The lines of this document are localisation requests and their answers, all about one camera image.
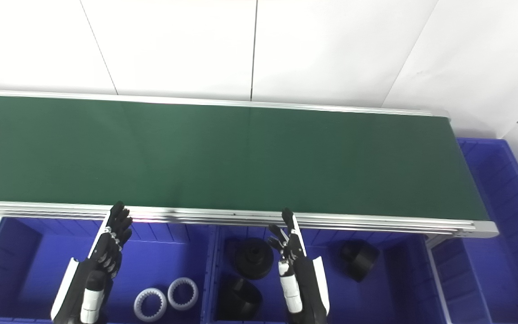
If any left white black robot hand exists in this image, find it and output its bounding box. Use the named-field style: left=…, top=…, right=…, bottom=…
left=51, top=202, right=134, bottom=324

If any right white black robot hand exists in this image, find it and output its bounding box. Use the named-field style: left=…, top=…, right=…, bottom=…
left=267, top=207, right=330, bottom=324

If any black round pulley part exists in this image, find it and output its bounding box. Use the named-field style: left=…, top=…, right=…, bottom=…
left=234, top=238, right=274, bottom=280
left=217, top=276, right=263, bottom=321
left=340, top=240, right=380, bottom=283

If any blue plastic bin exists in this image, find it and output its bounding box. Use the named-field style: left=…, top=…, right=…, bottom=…
left=201, top=225, right=445, bottom=324
left=0, top=217, right=217, bottom=324
left=431, top=137, right=518, bottom=324

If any white toothed ring part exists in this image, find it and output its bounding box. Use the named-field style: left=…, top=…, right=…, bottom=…
left=167, top=277, right=199, bottom=311
left=134, top=288, right=168, bottom=323

